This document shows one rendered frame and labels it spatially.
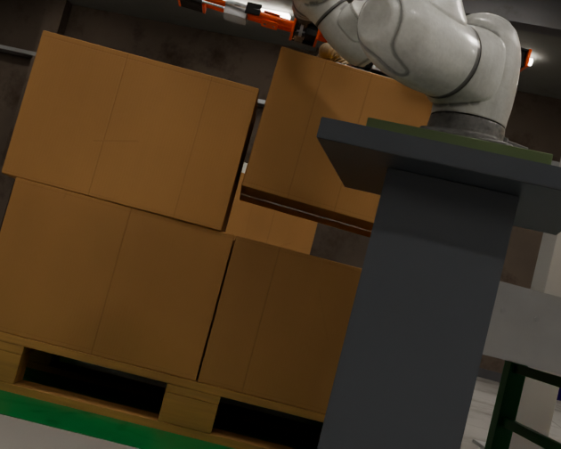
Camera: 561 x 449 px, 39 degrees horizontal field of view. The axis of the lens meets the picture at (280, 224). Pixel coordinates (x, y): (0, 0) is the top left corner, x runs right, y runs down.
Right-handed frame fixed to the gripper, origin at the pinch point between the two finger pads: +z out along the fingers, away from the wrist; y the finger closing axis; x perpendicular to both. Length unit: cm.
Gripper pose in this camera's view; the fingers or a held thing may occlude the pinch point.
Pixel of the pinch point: (300, 28)
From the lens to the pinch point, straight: 243.5
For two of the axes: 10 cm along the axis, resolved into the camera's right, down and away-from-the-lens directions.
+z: -0.7, 0.6, 10.0
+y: -2.6, 9.6, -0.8
